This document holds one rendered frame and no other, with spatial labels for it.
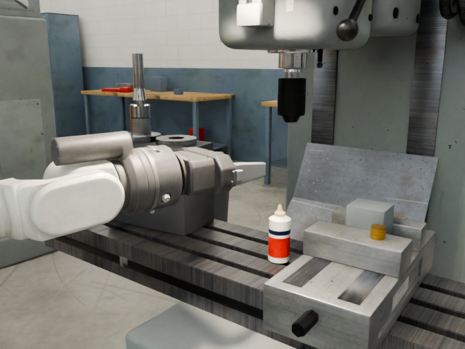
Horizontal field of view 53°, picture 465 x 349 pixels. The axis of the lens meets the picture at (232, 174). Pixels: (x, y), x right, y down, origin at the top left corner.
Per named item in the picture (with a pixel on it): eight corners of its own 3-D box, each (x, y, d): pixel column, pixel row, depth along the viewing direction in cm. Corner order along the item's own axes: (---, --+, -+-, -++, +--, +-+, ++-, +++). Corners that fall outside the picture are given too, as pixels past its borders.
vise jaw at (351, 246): (399, 278, 65) (402, 252, 64) (302, 253, 73) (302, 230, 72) (411, 264, 69) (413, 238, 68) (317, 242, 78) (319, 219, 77)
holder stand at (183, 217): (184, 237, 99) (182, 144, 94) (108, 219, 110) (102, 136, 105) (214, 220, 109) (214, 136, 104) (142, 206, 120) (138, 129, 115)
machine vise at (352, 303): (367, 368, 57) (373, 285, 54) (261, 328, 65) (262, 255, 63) (432, 266, 85) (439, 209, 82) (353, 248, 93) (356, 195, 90)
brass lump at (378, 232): (383, 242, 67) (383, 230, 67) (367, 238, 69) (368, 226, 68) (387, 237, 69) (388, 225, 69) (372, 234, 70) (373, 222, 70)
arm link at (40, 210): (129, 218, 58) (14, 251, 50) (100, 201, 65) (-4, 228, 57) (123, 167, 56) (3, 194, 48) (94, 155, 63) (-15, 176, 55)
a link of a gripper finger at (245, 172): (262, 178, 71) (230, 185, 68) (262, 158, 71) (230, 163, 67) (269, 180, 70) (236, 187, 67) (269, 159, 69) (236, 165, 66)
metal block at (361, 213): (381, 249, 72) (384, 212, 70) (344, 241, 75) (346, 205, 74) (391, 239, 76) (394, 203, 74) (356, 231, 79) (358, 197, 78)
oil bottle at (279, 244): (282, 266, 85) (284, 208, 82) (263, 260, 87) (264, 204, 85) (293, 258, 88) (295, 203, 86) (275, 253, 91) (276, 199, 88)
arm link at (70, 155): (158, 219, 62) (73, 238, 55) (122, 199, 70) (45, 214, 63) (155, 134, 59) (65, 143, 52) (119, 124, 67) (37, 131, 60)
